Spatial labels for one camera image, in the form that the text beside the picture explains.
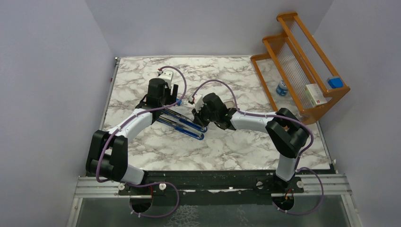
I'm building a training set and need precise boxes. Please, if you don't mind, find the blue lidded small jar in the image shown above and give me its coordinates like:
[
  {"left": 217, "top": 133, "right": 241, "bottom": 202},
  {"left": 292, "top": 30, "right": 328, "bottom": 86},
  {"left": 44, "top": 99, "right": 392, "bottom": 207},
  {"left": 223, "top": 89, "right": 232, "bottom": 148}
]
[{"left": 276, "top": 79, "right": 288, "bottom": 96}]

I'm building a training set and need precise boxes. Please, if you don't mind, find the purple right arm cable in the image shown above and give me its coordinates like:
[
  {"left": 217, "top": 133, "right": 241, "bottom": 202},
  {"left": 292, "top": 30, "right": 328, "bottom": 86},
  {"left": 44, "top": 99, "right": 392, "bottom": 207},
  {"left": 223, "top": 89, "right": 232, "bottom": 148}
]
[{"left": 189, "top": 79, "right": 325, "bottom": 217}]

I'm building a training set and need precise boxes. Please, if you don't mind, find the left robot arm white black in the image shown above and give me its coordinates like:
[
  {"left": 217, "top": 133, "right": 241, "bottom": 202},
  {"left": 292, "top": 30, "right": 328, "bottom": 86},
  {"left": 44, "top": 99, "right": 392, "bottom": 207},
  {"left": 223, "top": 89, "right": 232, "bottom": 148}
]
[{"left": 86, "top": 78, "right": 179, "bottom": 194}]

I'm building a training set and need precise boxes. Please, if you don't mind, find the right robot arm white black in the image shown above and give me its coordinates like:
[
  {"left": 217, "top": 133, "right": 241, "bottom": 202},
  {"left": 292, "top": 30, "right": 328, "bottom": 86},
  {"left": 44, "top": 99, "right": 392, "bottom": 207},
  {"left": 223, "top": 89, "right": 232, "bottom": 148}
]
[{"left": 189, "top": 93, "right": 313, "bottom": 192}]

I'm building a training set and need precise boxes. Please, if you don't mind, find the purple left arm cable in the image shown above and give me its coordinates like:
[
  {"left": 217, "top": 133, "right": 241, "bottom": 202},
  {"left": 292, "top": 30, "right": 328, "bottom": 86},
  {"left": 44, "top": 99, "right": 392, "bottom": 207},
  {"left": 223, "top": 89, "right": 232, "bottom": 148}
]
[{"left": 95, "top": 66, "right": 189, "bottom": 219}]

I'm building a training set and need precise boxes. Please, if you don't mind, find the orange wooden tiered rack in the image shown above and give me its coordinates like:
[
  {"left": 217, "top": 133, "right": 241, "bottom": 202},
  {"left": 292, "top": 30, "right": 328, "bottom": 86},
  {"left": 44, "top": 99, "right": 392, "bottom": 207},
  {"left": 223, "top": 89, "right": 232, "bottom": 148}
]
[{"left": 251, "top": 12, "right": 350, "bottom": 124}]

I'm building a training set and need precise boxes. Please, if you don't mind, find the white red carton box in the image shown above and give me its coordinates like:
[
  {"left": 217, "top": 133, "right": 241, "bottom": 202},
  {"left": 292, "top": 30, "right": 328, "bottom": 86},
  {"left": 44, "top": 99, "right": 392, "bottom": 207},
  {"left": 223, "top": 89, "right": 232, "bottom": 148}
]
[{"left": 305, "top": 84, "right": 327, "bottom": 107}]

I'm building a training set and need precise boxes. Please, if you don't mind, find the staple box tray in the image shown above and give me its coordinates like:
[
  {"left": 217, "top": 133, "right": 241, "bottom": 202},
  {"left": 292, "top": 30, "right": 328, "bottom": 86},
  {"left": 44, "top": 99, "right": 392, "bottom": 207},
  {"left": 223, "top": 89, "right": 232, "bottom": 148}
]
[{"left": 224, "top": 101, "right": 235, "bottom": 109}]

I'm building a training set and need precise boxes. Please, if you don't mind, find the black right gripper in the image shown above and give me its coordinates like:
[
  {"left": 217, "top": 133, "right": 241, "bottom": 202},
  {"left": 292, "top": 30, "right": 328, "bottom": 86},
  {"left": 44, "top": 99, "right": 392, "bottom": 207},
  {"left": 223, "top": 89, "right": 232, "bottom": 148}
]
[{"left": 191, "top": 103, "right": 218, "bottom": 128}]

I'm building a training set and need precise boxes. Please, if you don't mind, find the blue block on rack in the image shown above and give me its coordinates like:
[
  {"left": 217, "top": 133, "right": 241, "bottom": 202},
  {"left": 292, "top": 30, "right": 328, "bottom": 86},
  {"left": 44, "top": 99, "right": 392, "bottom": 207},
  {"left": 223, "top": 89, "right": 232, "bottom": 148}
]
[{"left": 327, "top": 77, "right": 344, "bottom": 89}]

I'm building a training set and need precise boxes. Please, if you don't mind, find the blue black stapler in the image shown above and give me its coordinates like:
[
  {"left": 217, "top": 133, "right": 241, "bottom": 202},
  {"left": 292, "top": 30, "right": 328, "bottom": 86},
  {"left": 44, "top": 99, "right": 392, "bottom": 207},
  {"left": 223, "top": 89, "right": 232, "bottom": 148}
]
[{"left": 163, "top": 108, "right": 208, "bottom": 132}]

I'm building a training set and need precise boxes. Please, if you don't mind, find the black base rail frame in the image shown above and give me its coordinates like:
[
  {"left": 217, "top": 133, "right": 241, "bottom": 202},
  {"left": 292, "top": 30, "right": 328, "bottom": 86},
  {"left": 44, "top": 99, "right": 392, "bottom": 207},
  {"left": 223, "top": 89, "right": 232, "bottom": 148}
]
[{"left": 75, "top": 169, "right": 351, "bottom": 208}]

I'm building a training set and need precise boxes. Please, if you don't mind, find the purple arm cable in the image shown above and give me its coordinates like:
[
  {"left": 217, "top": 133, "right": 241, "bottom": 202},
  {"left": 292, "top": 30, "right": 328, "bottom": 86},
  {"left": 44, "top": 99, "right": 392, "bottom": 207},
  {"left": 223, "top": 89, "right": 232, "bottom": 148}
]
[
  {"left": 189, "top": 79, "right": 325, "bottom": 217},
  {"left": 95, "top": 66, "right": 189, "bottom": 219}
]

